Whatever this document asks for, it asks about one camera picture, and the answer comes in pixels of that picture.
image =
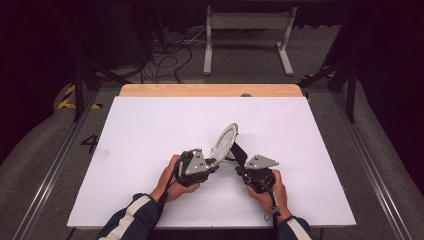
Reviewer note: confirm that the black metal stand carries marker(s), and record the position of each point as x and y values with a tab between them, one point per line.
79	90
350	93

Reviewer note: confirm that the black cloth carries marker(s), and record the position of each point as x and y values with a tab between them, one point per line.
239	154

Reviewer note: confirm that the oval silver-rimmed mirror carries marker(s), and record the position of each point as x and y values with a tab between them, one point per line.
224	143

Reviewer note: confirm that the yellow and black floor tape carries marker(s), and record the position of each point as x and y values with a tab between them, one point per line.
66	100
316	74

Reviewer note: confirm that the person's left hand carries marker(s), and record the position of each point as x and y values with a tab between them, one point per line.
170	188

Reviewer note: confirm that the aluminium floor rail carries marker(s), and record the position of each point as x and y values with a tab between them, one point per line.
50	173
370	160

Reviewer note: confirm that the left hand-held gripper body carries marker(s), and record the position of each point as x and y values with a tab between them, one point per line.
193	168

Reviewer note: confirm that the person's right hand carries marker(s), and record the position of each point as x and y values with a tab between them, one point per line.
270	200

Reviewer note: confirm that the white metal stand frame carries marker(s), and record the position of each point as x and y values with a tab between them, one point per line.
248	21

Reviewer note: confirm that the white board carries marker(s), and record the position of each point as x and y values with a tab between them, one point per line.
213	116

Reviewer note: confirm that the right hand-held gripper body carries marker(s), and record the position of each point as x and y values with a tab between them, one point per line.
258	173

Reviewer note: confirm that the wooden table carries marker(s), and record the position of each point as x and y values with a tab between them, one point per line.
186	90

